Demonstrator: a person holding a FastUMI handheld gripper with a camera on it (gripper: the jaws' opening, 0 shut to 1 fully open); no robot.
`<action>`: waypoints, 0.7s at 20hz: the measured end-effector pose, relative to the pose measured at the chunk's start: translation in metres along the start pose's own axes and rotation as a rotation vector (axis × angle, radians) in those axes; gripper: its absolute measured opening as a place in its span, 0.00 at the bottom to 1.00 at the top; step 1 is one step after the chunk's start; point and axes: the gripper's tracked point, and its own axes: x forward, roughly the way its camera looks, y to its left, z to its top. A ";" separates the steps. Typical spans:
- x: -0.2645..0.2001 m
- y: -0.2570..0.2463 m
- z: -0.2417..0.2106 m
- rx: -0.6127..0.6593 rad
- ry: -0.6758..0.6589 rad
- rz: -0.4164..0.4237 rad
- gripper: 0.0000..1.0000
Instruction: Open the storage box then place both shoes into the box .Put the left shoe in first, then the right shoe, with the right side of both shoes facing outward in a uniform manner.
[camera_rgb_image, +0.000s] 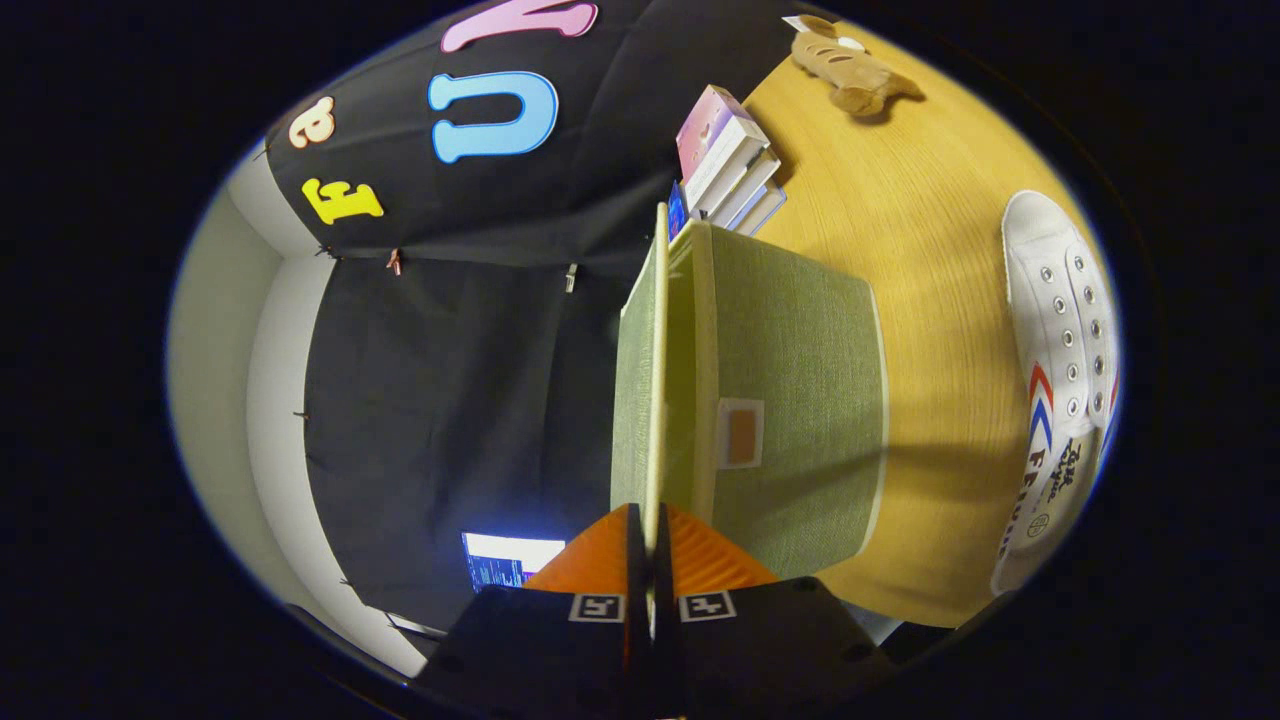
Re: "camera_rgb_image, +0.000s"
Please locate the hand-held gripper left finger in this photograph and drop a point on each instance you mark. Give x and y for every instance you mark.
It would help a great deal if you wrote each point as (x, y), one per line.
(560, 660)

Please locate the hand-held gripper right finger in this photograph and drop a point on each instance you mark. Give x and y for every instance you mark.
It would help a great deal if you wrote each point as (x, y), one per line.
(760, 660)

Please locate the green fabric storage box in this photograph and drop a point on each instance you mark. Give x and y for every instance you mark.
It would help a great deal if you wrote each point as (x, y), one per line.
(800, 370)

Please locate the white canvas shoe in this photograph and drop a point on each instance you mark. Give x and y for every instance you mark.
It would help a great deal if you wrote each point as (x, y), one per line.
(1060, 330)

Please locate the computer monitor screen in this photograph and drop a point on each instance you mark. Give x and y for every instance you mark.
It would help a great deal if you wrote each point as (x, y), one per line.
(510, 560)

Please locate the silver binder clip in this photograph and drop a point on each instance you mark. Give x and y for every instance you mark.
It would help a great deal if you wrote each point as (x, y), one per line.
(570, 277)

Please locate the copper binder clip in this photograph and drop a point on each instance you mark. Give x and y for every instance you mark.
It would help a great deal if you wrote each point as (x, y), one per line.
(394, 262)

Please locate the pale blue book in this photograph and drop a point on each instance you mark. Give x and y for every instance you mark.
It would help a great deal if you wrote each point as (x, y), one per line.
(762, 208)

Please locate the dark blue book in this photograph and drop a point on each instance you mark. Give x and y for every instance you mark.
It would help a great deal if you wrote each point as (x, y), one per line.
(677, 210)

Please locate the white paperback book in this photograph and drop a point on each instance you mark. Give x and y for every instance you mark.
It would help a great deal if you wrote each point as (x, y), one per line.
(735, 172)

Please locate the pink cover book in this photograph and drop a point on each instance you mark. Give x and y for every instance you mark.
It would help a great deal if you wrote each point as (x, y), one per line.
(705, 120)

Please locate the brown plush toy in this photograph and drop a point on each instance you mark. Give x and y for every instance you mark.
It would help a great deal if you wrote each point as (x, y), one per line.
(850, 70)

